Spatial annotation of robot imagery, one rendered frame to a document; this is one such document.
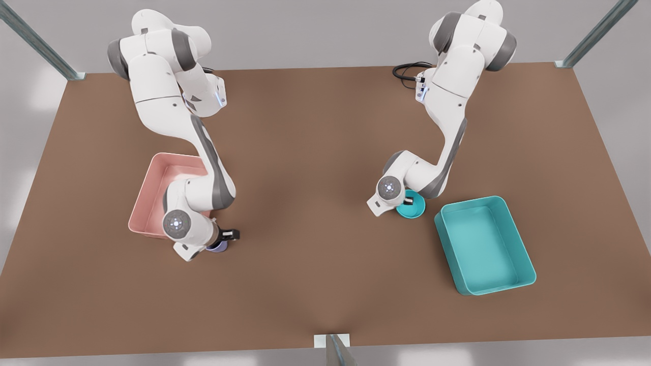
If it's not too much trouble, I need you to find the teal bowl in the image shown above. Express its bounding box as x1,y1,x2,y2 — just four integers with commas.
396,190,426,220

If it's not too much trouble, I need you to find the pink plastic box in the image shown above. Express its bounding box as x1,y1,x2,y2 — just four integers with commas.
128,152,213,239

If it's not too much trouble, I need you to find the teal plastic box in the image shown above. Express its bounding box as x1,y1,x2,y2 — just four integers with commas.
434,196,537,296

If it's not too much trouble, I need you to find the black cable loop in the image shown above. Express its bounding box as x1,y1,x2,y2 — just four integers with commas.
392,62,434,91

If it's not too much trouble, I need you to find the silver frame post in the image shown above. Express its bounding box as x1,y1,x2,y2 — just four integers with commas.
314,333,359,366
0,0,86,81
555,0,639,69

